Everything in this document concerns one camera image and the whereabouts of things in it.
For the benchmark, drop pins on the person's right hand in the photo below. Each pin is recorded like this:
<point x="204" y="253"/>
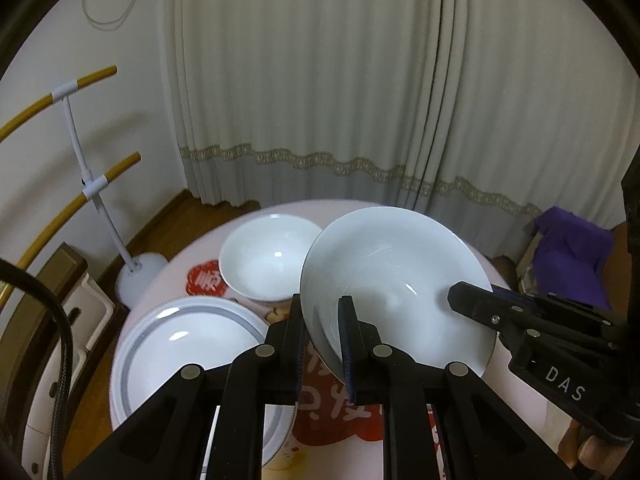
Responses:
<point x="593" y="452"/>

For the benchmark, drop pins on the white barre stand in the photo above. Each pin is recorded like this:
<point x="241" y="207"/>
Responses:
<point x="138" y="272"/>

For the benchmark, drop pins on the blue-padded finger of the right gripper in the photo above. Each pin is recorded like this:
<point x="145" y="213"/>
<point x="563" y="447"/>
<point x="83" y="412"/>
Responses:
<point x="500" y="309"/>

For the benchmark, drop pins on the white bowl with label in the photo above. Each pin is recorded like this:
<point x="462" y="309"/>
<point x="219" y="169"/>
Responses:
<point x="398" y="267"/>

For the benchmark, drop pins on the large white bowl back left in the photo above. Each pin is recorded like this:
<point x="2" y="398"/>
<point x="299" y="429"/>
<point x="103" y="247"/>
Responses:
<point x="263" y="259"/>

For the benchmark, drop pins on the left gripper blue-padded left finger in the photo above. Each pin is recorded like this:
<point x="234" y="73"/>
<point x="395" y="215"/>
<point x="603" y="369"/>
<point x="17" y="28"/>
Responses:
<point x="250" y="384"/>

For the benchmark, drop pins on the lower wooden ballet bar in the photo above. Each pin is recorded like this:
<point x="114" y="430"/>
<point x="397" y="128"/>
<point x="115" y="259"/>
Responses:
<point x="70" y="209"/>

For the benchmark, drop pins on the dark wooden bench cabinet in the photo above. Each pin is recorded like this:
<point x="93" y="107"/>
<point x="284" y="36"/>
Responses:
<point x="31" y="357"/>

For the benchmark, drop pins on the wooden ballet bar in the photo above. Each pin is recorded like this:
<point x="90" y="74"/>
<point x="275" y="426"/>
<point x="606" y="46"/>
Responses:
<point x="63" y="91"/>
<point x="70" y="209"/>

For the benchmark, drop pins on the grey-white curtain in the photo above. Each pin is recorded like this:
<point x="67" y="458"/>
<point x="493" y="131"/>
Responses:
<point x="481" y="114"/>

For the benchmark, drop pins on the purple cloth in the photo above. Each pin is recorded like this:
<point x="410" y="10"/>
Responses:
<point x="570" y="257"/>

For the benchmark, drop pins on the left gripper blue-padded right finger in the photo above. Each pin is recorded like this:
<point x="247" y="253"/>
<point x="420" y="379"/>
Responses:
<point x="438" y="422"/>

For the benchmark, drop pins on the upper wooden ballet bar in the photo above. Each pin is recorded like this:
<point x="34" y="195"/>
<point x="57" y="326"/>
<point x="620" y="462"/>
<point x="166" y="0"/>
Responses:
<point x="63" y="91"/>

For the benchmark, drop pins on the grey-rimmed white plate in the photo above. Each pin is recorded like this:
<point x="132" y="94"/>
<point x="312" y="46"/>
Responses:
<point x="190" y="339"/>

